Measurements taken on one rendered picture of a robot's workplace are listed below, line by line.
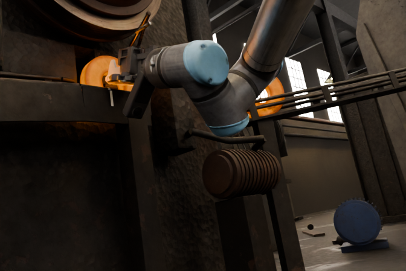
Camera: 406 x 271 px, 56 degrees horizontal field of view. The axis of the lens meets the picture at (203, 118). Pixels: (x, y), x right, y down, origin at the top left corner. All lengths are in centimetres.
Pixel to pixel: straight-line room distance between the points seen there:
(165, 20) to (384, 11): 245
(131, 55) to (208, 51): 23
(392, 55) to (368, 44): 23
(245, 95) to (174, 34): 69
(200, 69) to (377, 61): 288
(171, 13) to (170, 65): 75
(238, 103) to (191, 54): 16
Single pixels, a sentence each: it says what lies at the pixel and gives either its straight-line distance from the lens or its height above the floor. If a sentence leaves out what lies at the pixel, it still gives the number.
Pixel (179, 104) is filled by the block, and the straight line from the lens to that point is 109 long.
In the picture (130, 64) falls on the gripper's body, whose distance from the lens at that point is 89.
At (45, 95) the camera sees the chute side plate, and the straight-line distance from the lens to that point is 87.
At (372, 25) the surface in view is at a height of 171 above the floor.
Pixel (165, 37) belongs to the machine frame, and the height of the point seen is 102.
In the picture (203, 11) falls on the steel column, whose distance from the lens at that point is 602.
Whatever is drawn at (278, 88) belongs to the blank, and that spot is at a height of 71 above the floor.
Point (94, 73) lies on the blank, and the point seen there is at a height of 76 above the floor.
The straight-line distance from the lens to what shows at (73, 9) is 102.
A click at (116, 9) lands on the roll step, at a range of 107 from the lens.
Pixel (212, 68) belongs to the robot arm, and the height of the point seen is 64.
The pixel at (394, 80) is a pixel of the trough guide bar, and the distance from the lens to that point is 137.
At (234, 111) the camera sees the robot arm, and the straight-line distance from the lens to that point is 79.
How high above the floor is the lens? 36
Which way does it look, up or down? 15 degrees up
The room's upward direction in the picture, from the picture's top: 10 degrees counter-clockwise
